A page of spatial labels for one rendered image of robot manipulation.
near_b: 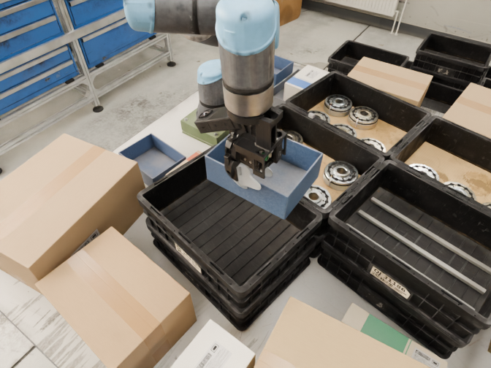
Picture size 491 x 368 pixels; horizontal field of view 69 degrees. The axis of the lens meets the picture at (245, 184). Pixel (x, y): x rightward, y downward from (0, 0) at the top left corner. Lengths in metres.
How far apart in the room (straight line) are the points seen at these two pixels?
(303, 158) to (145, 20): 0.42
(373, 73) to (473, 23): 2.57
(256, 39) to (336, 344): 0.59
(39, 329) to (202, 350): 0.50
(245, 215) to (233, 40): 0.64
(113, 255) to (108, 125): 1.96
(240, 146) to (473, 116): 1.03
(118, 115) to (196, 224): 2.01
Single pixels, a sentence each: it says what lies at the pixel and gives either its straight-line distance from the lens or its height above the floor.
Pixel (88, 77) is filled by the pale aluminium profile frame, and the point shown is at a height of 0.27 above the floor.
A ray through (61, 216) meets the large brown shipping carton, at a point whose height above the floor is 0.90.
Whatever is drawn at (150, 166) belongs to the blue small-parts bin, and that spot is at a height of 0.70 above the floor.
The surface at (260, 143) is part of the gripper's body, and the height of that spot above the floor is 1.27.
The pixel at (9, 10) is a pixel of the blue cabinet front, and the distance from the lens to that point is 2.55.
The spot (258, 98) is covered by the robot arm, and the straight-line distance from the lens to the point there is 0.52.
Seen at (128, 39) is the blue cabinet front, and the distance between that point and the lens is 3.08.
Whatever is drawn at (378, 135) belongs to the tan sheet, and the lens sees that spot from 1.36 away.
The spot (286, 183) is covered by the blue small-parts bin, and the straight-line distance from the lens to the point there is 0.78.
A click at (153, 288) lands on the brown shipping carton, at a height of 0.86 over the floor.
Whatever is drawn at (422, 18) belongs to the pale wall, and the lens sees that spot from 4.22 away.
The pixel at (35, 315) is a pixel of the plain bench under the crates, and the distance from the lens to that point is 1.16.
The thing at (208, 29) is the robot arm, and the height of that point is 1.41.
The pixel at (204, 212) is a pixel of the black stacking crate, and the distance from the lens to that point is 1.04.
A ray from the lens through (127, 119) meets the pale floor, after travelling 2.87.
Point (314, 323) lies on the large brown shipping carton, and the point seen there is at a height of 0.90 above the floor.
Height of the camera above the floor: 1.64
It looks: 47 degrees down
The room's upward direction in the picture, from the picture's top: straight up
